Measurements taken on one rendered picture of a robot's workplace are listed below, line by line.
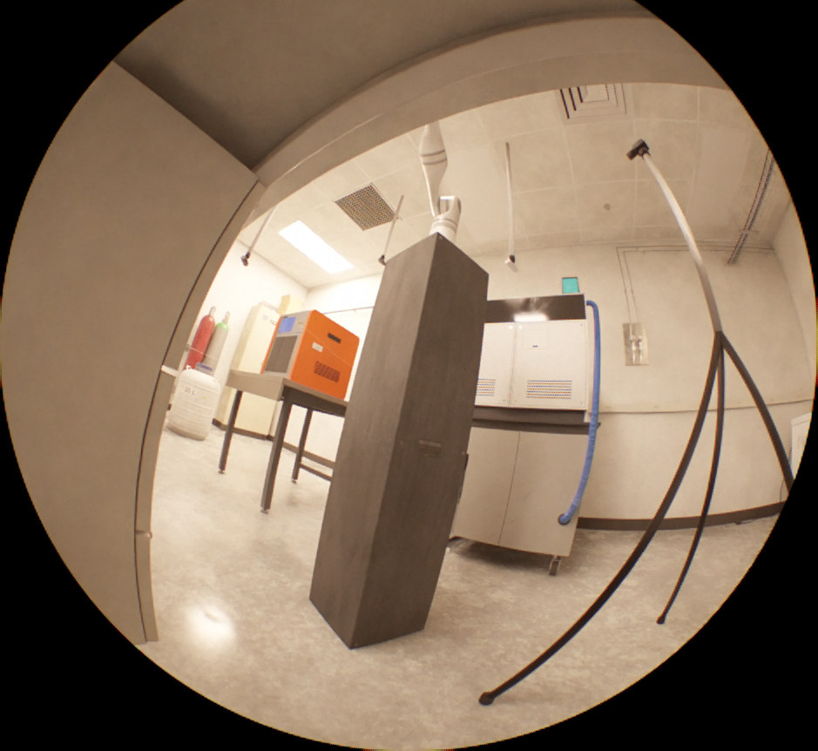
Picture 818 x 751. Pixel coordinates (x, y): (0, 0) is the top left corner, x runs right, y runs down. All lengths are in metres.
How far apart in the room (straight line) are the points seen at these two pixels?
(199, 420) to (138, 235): 2.70
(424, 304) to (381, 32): 0.55
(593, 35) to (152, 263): 0.42
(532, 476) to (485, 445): 0.27
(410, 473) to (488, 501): 0.81
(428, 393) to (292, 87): 0.61
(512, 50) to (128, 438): 0.46
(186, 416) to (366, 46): 2.89
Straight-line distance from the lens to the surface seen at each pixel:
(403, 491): 0.63
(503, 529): 1.40
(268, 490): 1.54
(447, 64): 0.26
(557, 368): 1.49
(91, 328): 0.32
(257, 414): 4.50
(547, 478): 1.35
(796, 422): 3.13
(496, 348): 1.58
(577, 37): 0.26
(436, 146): 1.01
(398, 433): 0.59
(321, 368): 1.63
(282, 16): 0.37
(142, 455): 0.33
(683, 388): 2.83
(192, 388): 2.93
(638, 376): 2.73
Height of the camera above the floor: 0.56
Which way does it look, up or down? 20 degrees up
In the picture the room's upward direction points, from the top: 12 degrees clockwise
